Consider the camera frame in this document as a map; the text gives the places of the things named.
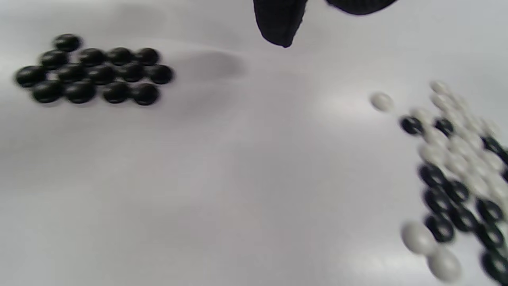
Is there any mixed black white go stones pile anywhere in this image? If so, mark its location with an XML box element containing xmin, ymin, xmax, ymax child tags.
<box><xmin>369</xmin><ymin>81</ymin><xmax>508</xmax><ymax>286</ymax></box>

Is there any sorted black go stones group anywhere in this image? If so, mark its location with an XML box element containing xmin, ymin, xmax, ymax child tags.
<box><xmin>13</xmin><ymin>33</ymin><xmax>175</xmax><ymax>106</ymax></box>

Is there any person's left hand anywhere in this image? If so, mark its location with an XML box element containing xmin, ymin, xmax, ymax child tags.
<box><xmin>253</xmin><ymin>0</ymin><xmax>400</xmax><ymax>48</ymax></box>

